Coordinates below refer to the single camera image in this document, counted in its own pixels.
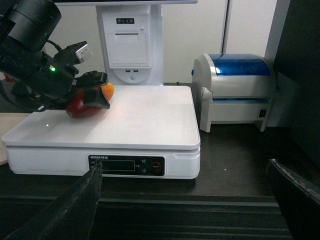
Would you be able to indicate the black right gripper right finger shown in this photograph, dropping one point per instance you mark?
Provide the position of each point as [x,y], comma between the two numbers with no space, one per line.
[298,200]

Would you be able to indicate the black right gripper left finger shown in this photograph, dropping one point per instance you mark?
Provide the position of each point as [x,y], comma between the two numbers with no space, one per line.
[70,216]

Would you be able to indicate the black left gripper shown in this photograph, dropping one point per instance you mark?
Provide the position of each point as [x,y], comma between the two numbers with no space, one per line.
[43,80]

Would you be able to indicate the dark red mango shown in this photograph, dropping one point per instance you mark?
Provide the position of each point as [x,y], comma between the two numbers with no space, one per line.
[77,109]

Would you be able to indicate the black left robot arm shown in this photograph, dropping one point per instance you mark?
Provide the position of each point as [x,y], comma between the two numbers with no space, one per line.
[26,25]

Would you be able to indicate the dark slatted checkout counter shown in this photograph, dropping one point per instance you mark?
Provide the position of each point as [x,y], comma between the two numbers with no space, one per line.
[230,199]

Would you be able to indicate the white checkout scale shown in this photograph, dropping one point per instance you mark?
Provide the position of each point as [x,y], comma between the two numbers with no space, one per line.
[148,132]

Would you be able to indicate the blue grey label printer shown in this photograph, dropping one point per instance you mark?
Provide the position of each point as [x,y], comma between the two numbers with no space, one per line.
[232,89]

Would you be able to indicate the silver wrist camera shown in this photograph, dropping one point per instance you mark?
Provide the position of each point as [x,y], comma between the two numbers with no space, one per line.
[83,53]

